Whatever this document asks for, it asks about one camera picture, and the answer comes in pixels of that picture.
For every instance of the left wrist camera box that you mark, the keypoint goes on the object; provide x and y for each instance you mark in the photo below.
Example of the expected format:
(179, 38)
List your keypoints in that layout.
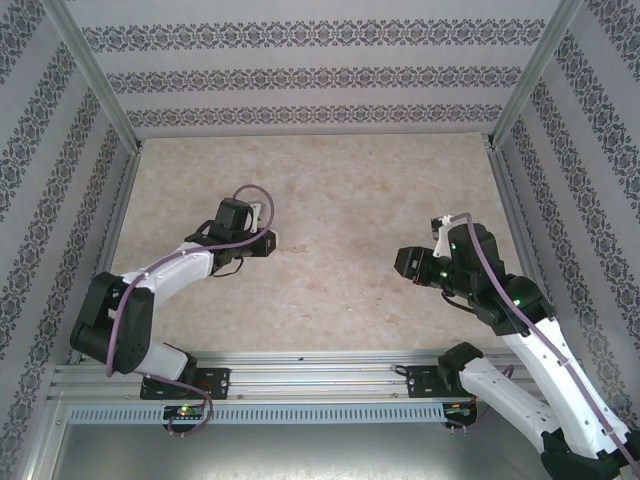
(256, 220)

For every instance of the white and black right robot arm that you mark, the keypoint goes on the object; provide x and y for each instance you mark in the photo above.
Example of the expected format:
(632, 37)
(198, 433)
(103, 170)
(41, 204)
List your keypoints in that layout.
(540, 350)

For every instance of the grey sheet metal panel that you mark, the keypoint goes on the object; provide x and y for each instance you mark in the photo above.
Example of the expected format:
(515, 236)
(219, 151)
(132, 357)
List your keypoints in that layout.
(320, 455)

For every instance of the aluminium table side rail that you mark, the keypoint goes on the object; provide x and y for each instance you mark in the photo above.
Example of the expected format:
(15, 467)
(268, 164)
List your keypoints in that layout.
(120, 210)
(511, 200)

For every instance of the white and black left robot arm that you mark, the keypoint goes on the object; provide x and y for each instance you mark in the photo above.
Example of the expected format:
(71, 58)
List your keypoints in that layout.
(165, 265)

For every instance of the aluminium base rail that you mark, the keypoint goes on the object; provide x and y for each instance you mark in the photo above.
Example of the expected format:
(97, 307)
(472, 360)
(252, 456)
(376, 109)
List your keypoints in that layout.
(320, 372)

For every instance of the aluminium frame post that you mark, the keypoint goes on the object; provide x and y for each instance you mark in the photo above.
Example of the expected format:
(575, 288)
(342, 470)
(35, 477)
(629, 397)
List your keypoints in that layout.
(532, 75)
(94, 75)

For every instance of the small circuit board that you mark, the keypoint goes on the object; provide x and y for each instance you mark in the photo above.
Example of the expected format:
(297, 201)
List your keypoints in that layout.
(457, 411)
(182, 411)

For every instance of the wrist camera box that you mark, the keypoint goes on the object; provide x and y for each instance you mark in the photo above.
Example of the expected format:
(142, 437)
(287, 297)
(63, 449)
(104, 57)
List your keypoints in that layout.
(256, 220)
(442, 245)

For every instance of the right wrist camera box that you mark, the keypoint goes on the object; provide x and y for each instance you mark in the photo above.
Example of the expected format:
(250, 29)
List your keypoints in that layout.
(442, 245)

